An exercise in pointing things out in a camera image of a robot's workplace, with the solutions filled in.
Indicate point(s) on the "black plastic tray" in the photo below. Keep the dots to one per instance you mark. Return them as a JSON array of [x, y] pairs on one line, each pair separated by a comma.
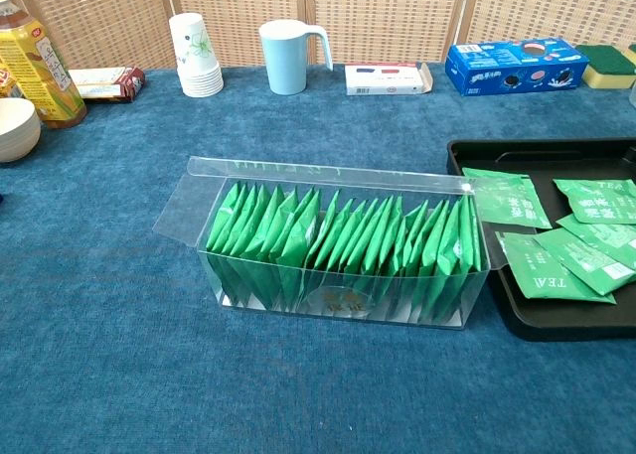
[[546, 160]]

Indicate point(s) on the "woven rattan screen panel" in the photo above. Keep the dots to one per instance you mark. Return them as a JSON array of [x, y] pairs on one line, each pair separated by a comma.
[[99, 22], [546, 7], [238, 2], [387, 17]]

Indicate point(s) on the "green yellow sponge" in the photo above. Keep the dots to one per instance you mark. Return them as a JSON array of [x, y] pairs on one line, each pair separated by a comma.
[[603, 59], [632, 48]]

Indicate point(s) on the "blue carpet table cloth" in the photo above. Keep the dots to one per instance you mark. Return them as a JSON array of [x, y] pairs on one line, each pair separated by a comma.
[[124, 349]]

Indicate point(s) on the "brown white biscuit pack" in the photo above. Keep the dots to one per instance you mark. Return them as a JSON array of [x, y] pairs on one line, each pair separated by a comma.
[[107, 84]]

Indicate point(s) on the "blue cookie box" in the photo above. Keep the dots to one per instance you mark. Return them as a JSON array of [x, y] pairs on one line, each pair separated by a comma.
[[497, 71]]

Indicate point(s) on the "yellow drink bottle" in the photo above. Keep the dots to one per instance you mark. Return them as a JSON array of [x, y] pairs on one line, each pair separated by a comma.
[[35, 61]]

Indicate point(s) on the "stack of white paper cups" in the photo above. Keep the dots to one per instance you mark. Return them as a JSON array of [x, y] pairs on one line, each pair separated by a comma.
[[196, 61]]

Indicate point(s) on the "clear plastic box with packets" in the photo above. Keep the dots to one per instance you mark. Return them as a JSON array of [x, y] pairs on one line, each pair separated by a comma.
[[338, 300]]

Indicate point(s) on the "yellow snack packet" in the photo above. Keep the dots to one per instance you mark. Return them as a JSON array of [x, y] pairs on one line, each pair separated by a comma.
[[6, 79]]

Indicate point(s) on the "white box red blue print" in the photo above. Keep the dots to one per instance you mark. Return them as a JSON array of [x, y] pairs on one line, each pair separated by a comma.
[[382, 79]]

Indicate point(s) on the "beige bowl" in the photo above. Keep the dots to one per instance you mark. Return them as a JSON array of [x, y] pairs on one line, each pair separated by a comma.
[[17, 131]]

